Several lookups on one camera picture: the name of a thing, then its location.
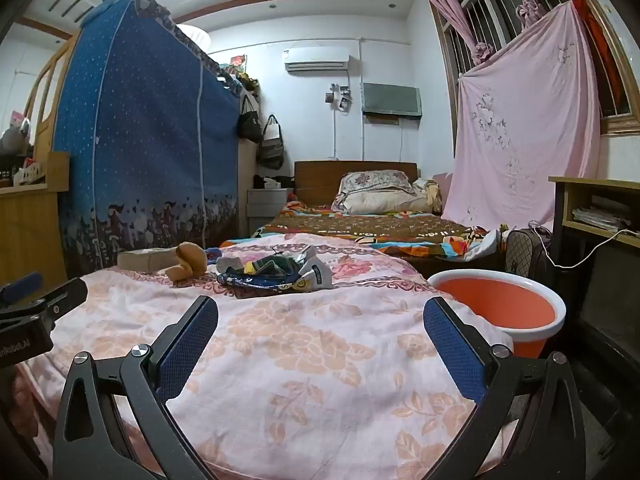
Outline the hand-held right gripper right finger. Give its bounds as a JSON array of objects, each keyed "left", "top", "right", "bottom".
[{"left": 422, "top": 296, "right": 586, "bottom": 480}]

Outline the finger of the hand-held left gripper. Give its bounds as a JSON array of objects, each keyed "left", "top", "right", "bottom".
[
  {"left": 0, "top": 271, "right": 44, "bottom": 307},
  {"left": 10, "top": 277, "right": 89, "bottom": 323}
]

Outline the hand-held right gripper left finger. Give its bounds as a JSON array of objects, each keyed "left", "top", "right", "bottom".
[{"left": 52, "top": 295, "right": 221, "bottom": 480}]

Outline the orange basin with white rim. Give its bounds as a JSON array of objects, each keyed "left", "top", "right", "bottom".
[{"left": 426, "top": 269, "right": 568, "bottom": 359}]

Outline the wooden cabinet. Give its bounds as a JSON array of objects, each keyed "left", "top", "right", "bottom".
[{"left": 0, "top": 151, "right": 71, "bottom": 286}]

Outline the brown mushroom plush toy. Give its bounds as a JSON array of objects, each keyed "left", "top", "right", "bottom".
[{"left": 164, "top": 241, "right": 209, "bottom": 282}]

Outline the cardboard box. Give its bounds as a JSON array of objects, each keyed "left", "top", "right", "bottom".
[{"left": 117, "top": 248, "right": 177, "bottom": 274}]

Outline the blue patterned snack bag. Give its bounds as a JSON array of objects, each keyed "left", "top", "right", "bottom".
[{"left": 216, "top": 269, "right": 302, "bottom": 294}]

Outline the dark green packet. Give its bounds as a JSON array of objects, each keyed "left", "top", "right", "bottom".
[{"left": 249, "top": 254, "right": 297, "bottom": 277}]

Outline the checkered brown bag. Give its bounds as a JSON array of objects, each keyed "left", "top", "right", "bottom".
[{"left": 501, "top": 227, "right": 554, "bottom": 292}]

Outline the pink floral blanket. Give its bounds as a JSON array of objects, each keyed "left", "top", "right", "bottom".
[{"left": 15, "top": 240, "right": 516, "bottom": 480}]

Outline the grey plush toy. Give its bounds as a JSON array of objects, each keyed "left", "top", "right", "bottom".
[{"left": 0, "top": 110, "right": 34, "bottom": 158}]

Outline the white nightstand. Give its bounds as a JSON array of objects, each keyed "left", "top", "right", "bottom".
[{"left": 246, "top": 187, "right": 294, "bottom": 237}]

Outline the brown colourful striped blanket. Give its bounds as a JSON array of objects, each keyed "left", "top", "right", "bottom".
[{"left": 250, "top": 200, "right": 502, "bottom": 262}]

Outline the cream bundled cloth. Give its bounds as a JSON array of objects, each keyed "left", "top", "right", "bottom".
[{"left": 412, "top": 177, "right": 445, "bottom": 214}]

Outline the cream pillow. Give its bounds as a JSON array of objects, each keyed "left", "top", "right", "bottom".
[{"left": 331, "top": 189, "right": 432, "bottom": 214}]

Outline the blue fabric wardrobe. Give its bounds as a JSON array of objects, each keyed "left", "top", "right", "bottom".
[{"left": 52, "top": 0, "right": 247, "bottom": 281}]

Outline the dark clothes heap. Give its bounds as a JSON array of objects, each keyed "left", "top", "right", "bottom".
[{"left": 252, "top": 174, "right": 296, "bottom": 191}]

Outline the floral pillow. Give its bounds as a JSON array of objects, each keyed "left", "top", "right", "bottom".
[{"left": 339, "top": 170, "right": 415, "bottom": 197}]

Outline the stack of papers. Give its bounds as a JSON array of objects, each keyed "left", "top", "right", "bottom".
[{"left": 571, "top": 204, "right": 634, "bottom": 234}]

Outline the wooden bed headboard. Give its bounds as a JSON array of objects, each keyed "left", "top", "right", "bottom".
[{"left": 294, "top": 161, "right": 420, "bottom": 207}]

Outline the black and white hanging bag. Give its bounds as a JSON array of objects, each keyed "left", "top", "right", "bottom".
[{"left": 256, "top": 114, "right": 286, "bottom": 171}]

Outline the wooden desk with shelf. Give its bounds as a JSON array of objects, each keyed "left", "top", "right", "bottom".
[{"left": 548, "top": 175, "right": 640, "bottom": 343}]

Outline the pink hanging sheet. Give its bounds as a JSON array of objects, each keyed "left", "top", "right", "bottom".
[{"left": 442, "top": 0, "right": 604, "bottom": 234}]

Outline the green cloth covered appliance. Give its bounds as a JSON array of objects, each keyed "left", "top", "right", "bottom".
[{"left": 361, "top": 82, "right": 422, "bottom": 122}]

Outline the colourful clutter pile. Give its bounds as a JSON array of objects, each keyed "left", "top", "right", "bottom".
[{"left": 216, "top": 54, "right": 262, "bottom": 97}]

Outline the round white ceiling lamp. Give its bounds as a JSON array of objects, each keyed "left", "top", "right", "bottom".
[{"left": 176, "top": 23, "right": 209, "bottom": 54}]

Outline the white air conditioner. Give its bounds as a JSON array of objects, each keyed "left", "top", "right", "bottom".
[{"left": 283, "top": 46, "right": 351, "bottom": 72}]

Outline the barred wooden window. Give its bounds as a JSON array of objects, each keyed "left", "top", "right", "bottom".
[{"left": 429, "top": 0, "right": 640, "bottom": 137}]

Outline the red hanging cloth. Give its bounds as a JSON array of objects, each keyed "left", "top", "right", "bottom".
[{"left": 571, "top": 0, "right": 610, "bottom": 107}]

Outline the white cable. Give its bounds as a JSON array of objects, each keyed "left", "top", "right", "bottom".
[{"left": 529, "top": 220, "right": 640, "bottom": 269}]

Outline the curved wooden frame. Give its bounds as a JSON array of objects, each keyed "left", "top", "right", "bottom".
[{"left": 22, "top": 35, "right": 81, "bottom": 161}]

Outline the white wall socket cluster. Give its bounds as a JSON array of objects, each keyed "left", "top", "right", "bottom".
[{"left": 324, "top": 82, "right": 354, "bottom": 114}]

